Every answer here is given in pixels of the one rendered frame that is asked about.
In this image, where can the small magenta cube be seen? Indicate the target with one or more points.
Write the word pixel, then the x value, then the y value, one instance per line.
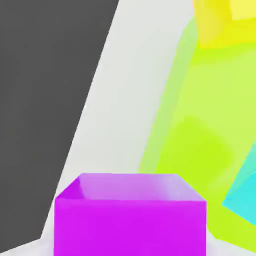
pixel 130 226

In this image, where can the small cyan cube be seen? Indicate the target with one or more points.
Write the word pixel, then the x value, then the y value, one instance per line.
pixel 245 198

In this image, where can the small yellow cube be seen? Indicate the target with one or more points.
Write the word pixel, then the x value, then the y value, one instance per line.
pixel 220 22

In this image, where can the large lime green box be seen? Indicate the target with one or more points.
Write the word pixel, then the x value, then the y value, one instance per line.
pixel 212 96

